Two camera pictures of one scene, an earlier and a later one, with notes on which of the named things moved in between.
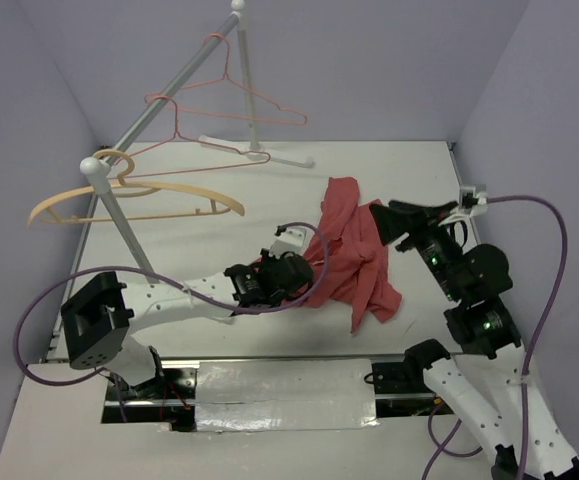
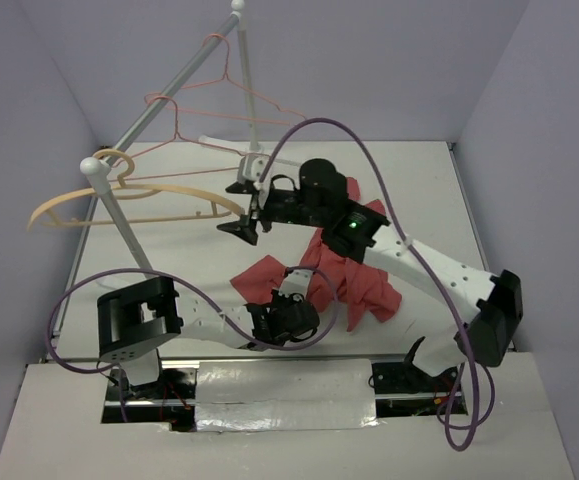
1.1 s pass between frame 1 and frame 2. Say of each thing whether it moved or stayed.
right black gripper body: moved
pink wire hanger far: stayed
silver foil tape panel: stayed
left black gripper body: moved
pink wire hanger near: stayed
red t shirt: stayed
